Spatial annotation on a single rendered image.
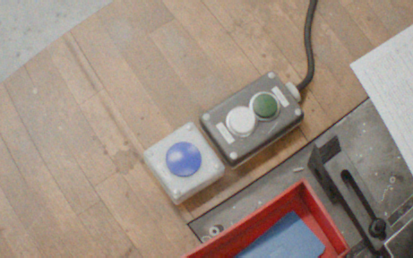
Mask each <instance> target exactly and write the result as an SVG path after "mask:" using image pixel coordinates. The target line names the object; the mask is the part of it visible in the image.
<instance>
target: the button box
mask: <svg viewBox="0 0 413 258"><path fill-rule="evenodd" d="M316 2H317V0H311V1H310V2H309V6H308V9H307V14H306V19H305V29H304V34H305V36H304V44H305V49H306V55H307V63H308V71H307V74H306V76H305V78H304V80H303V81H301V82H300V83H299V84H298V85H297V86H296V87H295V86H294V85H293V84H292V83H291V82H287V83H286V84H285V85H284V83H283V82H282V81H281V79H280V78H279V76H278V75H277V74H276V73H275V72H274V71H270V72H268V73H265V74H264V75H262V76H261V77H259V78H258V79H256V80H255V81H253V82H251V83H249V84H248V85H246V86H245V87H243V88H242V89H240V90H238V91H237V92H236V93H235V94H233V95H232V96H230V97H228V98H226V99H224V100H222V101H221V102H220V103H219V104H217V105H215V106H214V107H211V108H209V110H208V111H206V112H205V113H203V114H201V115H200V116H199V119H198V122H199V127H201V128H202V130H203V131H204V133H205V134H206V137H207V138H208V139H209V141H210V142H211V144H213V145H214V147H215V148H216V151H217V152H218V153H219V155H220V156H221V157H222V158H223V160H224V161H225V163H226V164H227V166H228V167H229V168H230V169H232V170H233V169H235V168H237V166H239V165H240V164H242V163H243V162H246V161H247V160H249V159H250V158H252V157H253V156H255V155H256V154H258V152H259V151H261V150H263V149H264V148H267V147H268V146H270V145H271V144H273V143H274V142H276V141H277V140H279V139H280V137H282V136H283V135H285V134H286V133H288V132H290V131H291V130H293V129H294V128H295V127H296V126H298V125H300V124H301V123H302V120H303V119H304V115H305V114H304V111H303V109H302V108H301V107H300V106H299V105H298V104H297V103H298V101H300V100H301V96H300V94H299V92H301V90H303V89H304V88H305V87H306V86H307V85H308V84H309V82H310V81H311V80H312V79H313V78H314V57H313V51H312V46H311V42H310V37H311V32H310V30H311V26H312V24H311V23H312V19H313V14H314V8H315V5H316ZM262 93H268V94H271V95H272V96H273V97H274V98H275V100H277V102H278V109H277V112H276V114H275V115H274V116H272V117H270V118H260V117H258V116H257V115H256V114H255V113H254V112H253V101H254V98H255V97H256V96H257V95H259V94H262ZM238 108H246V109H249V110H250V111H251V112H252V113H253V114H254V118H255V123H254V128H253V130H252V131H250V132H249V133H236V132H235V131H233V130H232V128H231V127H230V124H229V119H230V116H231V114H232V112H233V111H235V110H236V109H238Z"/></svg>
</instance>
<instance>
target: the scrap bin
mask: <svg viewBox="0 0 413 258"><path fill-rule="evenodd" d="M292 211H294V212H295V213H296V215H297V216H298V217H299V218H300V219H301V220H303V221H304V223H305V224H306V225H307V226H308V227H309V228H310V229H311V230H312V231H313V233H314V234H315V235H316V236H317V237H318V238H319V239H320V241H321V242H322V243H323V244H324V245H325V248H324V249H323V250H324V252H323V253H322V254H320V255H319V256H318V257H317V258H346V256H347V255H348V252H350V251H351V250H350V249H351V248H350V247H349V245H348V243H347V242H346V241H345V238H343V235H342V234H341V233H340V231H339V230H338V228H337V227H336V225H335V223H334V222H333V221H332V218H330V215H329V213H328V212H326V211H327V210H326V209H324V207H323V205H322V204H321V202H320V200H319V198H318V197H316V194H315V193H314V191H313V189H312V187H311V186H310V185H309V184H308V183H307V182H306V179H305V178H304V177H302V178H301V179H299V180H298V181H296V182H295V183H294V184H293V185H291V186H290V187H289V188H288V189H286V190H285V191H283V192H282V193H280V194H278V195H277V196H275V197H274V198H272V199H271V200H269V201H268V202H266V203H265V204H264V205H263V206H262V207H261V208H259V209H258V210H256V211H254V212H253V213H250V214H249V215H247V216H246V217H244V218H243V219H241V220H239V221H238V222H237V223H236V224H234V225H233V226H231V227H230V228H228V229H225V230H224V231H222V232H219V233H218V234H217V235H216V236H214V237H213V238H211V239H210V240H208V241H207V242H205V243H202V244H201V245H199V246H197V247H196V248H194V249H193V250H191V251H189V252H188V253H186V254H183V255H181V256H180V257H178V258H234V257H235V256H236V255H237V254H238V253H240V252H242V251H243V250H244V249H245V248H246V247H248V246H249V245H250V244H251V243H252V242H253V241H254V240H255V239H257V238H258V237H260V236H261V235H262V234H263V233H264V232H265V231H266V230H268V229H270V228H271V227H272V226H273V225H275V224H276V223H277V222H278V221H279V220H280V219H282V218H283V217H284V216H285V215H286V214H287V213H291V212H292Z"/></svg>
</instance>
